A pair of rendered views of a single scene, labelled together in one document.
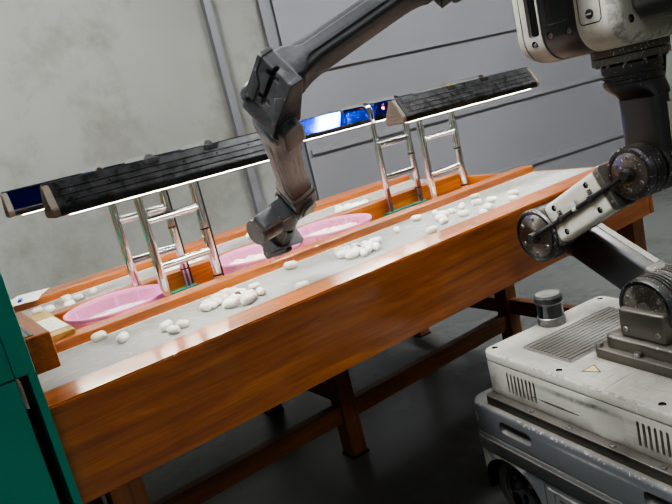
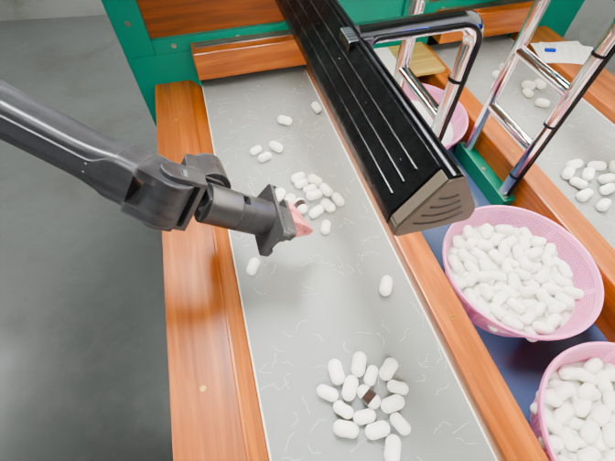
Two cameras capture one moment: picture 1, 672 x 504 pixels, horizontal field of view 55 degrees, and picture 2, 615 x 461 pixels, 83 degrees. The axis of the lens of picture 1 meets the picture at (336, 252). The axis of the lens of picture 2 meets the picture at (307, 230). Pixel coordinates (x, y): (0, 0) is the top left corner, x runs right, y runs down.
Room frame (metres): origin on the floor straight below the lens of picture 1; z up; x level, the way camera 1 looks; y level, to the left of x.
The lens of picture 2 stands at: (1.65, -0.17, 1.31)
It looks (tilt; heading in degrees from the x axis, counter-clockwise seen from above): 55 degrees down; 107
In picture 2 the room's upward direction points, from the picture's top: straight up
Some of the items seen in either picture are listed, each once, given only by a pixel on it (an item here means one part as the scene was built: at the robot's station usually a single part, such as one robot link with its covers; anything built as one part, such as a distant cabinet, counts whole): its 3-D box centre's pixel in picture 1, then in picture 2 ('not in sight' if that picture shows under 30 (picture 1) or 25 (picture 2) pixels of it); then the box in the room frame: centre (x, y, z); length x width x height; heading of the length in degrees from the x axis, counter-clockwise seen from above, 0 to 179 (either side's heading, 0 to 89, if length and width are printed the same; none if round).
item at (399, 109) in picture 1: (466, 93); not in sight; (2.07, -0.51, 1.08); 0.62 x 0.08 x 0.07; 123
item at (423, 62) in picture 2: (29, 331); (379, 64); (1.56, 0.78, 0.77); 0.33 x 0.15 x 0.01; 33
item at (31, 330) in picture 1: (24, 341); (253, 53); (1.25, 0.64, 0.83); 0.30 x 0.06 x 0.07; 33
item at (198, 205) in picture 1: (191, 237); (370, 130); (1.61, 0.34, 0.90); 0.20 x 0.19 x 0.45; 123
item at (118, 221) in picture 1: (139, 234); (560, 93); (1.94, 0.56, 0.90); 0.20 x 0.19 x 0.45; 123
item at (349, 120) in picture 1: (358, 115); not in sight; (2.54, -0.21, 1.08); 0.62 x 0.08 x 0.07; 123
